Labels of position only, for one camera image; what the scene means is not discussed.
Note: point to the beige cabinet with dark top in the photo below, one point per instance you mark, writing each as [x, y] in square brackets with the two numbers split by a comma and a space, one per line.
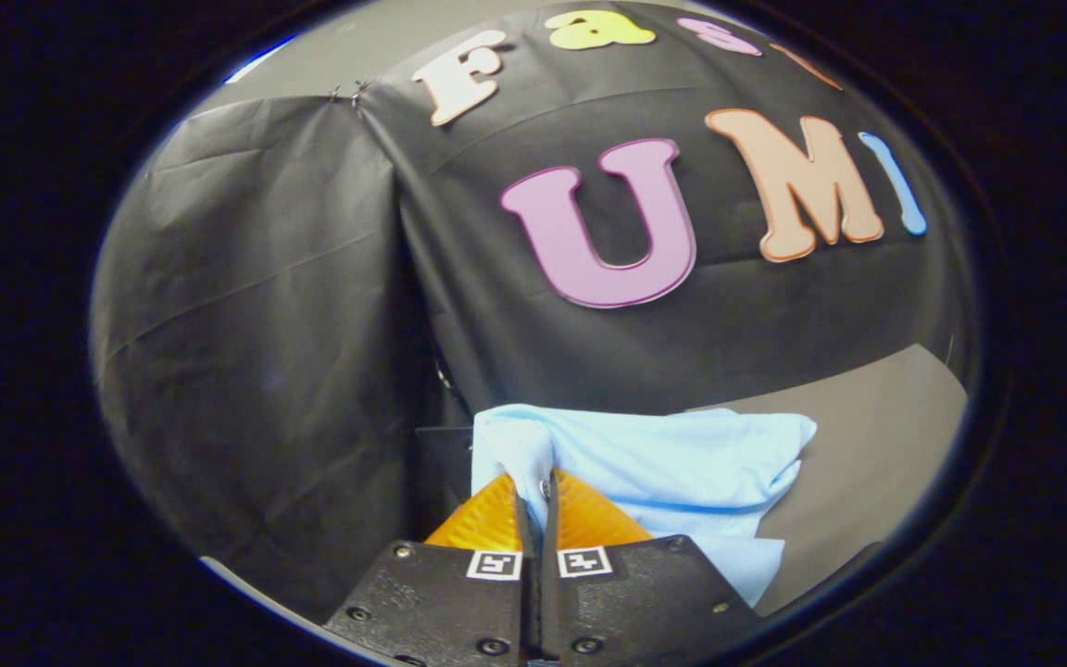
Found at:
[867, 445]

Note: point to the black backdrop cloth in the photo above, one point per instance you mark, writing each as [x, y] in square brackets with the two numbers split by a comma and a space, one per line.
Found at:
[265, 324]

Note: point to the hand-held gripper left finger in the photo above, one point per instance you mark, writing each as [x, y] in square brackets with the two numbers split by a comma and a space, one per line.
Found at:
[432, 593]

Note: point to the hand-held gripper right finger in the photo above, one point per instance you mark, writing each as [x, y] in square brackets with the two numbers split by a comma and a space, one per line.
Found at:
[645, 593]

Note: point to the light blue garment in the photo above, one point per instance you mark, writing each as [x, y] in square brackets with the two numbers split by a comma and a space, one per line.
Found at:
[663, 463]

